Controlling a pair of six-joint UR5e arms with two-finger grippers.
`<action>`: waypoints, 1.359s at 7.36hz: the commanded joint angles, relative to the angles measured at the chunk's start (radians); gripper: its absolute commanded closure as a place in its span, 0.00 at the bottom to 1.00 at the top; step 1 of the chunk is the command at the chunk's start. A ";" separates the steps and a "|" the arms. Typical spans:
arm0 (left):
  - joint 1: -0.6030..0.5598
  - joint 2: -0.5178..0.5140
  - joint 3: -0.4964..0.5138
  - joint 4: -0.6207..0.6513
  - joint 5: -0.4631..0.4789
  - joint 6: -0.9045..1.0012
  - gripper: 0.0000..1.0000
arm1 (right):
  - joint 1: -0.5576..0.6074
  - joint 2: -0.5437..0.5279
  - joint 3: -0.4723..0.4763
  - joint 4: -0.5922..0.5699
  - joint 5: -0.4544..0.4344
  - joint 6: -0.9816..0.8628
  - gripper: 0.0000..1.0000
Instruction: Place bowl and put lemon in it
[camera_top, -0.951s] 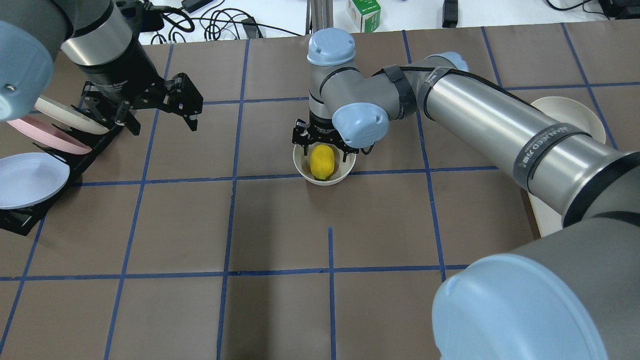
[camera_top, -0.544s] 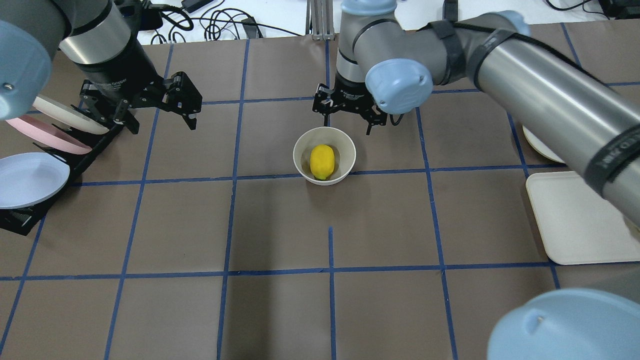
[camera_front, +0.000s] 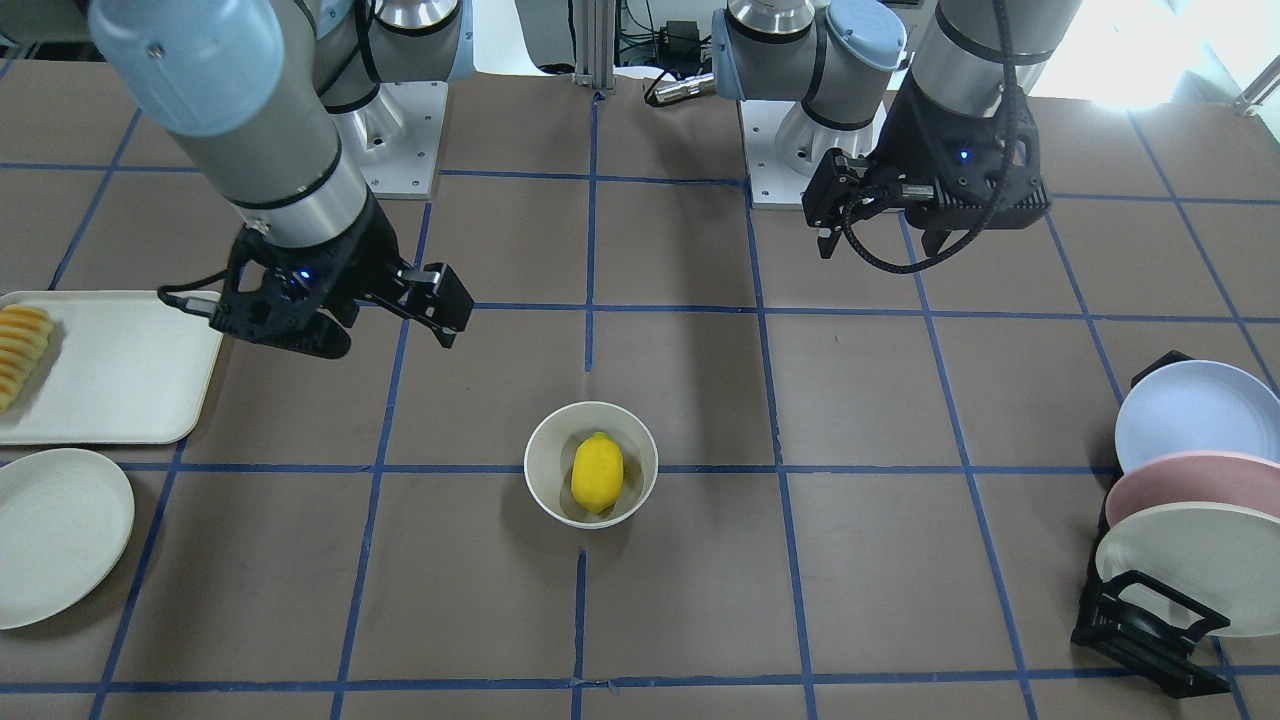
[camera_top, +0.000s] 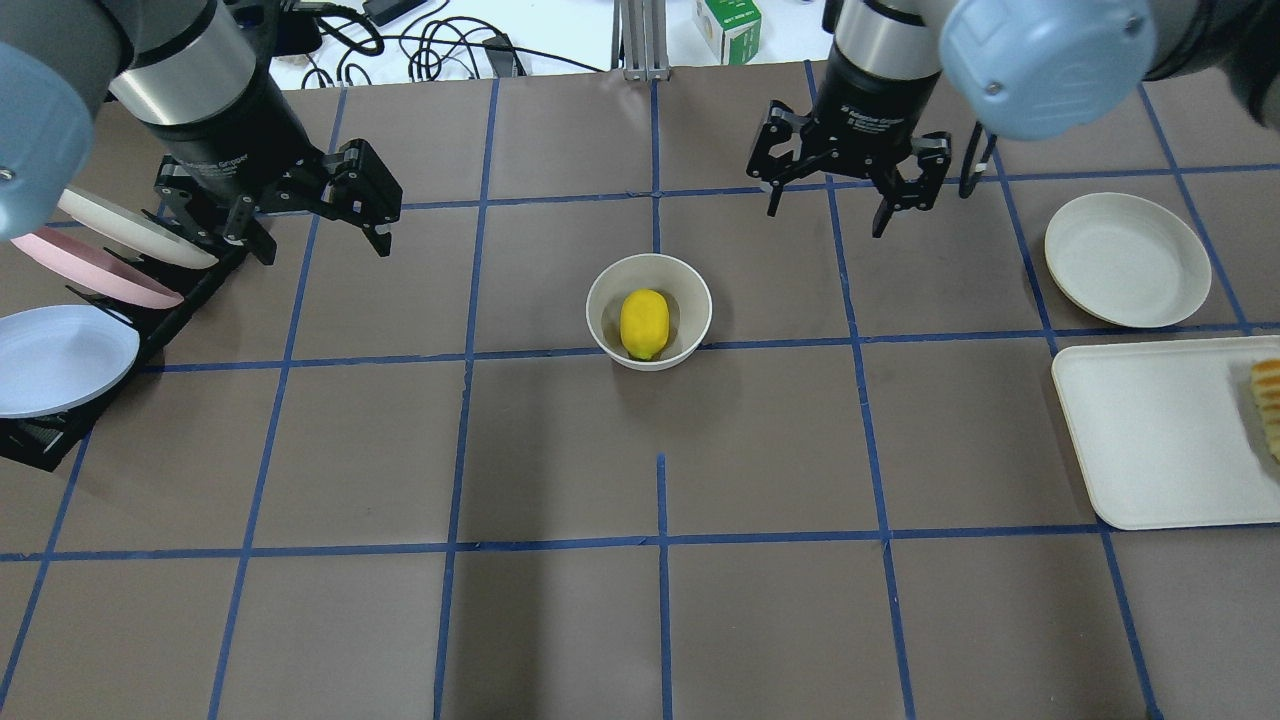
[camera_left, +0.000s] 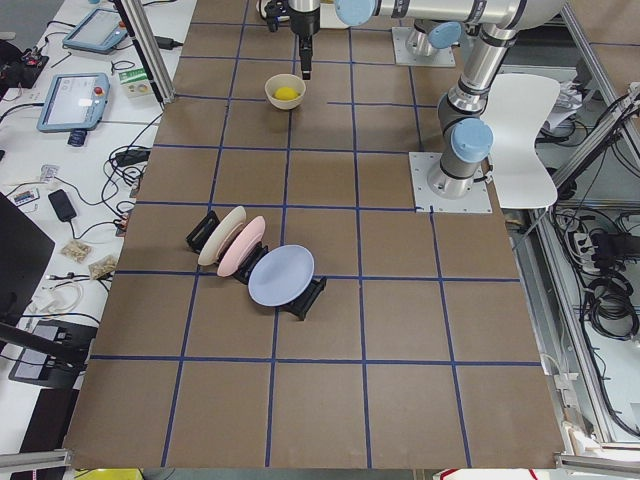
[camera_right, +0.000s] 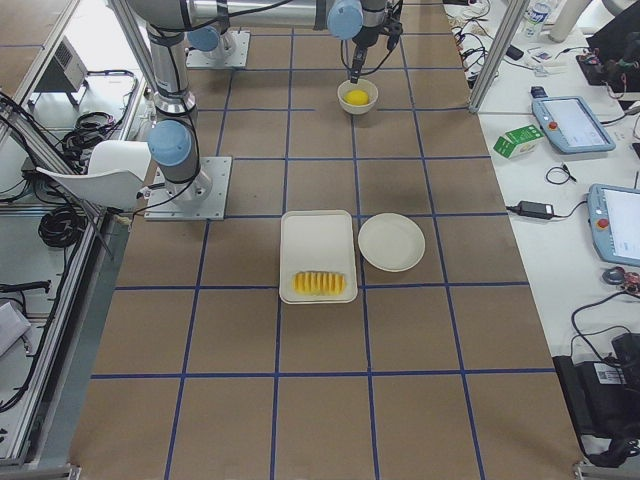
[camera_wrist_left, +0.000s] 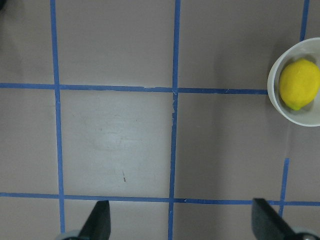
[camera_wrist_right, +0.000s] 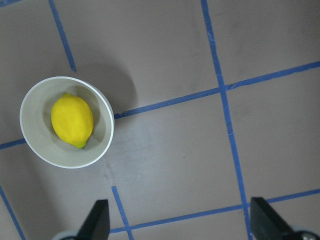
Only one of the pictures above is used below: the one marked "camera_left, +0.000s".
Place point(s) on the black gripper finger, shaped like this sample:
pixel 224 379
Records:
pixel 305 49
pixel 272 24

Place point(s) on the white bowl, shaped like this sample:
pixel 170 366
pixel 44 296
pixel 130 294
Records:
pixel 279 80

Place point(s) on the yellow lemon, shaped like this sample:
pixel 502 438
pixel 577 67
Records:
pixel 286 94

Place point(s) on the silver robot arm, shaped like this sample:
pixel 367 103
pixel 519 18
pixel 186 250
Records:
pixel 354 13
pixel 345 52

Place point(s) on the black power adapter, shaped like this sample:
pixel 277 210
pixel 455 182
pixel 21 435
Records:
pixel 167 43

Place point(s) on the green white box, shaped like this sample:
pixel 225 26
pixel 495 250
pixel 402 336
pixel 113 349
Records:
pixel 135 83

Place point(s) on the teach pendant far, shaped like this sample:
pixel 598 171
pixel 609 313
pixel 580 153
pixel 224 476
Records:
pixel 100 31

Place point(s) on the teach pendant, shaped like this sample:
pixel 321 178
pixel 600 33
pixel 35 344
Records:
pixel 74 102
pixel 100 31

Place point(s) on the cream plate in rack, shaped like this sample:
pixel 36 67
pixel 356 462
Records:
pixel 222 236

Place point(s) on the teach pendant near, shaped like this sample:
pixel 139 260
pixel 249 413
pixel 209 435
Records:
pixel 74 102

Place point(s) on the pink plate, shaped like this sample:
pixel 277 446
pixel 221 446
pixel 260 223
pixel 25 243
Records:
pixel 241 247

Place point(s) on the white chair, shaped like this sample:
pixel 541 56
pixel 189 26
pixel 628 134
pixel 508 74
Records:
pixel 517 107

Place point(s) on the blue plate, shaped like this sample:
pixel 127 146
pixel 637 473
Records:
pixel 281 275

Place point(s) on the black plate rack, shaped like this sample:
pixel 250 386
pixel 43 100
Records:
pixel 298 307

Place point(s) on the black smartphone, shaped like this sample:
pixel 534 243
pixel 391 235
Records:
pixel 62 206

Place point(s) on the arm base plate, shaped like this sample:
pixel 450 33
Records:
pixel 416 48
pixel 435 192

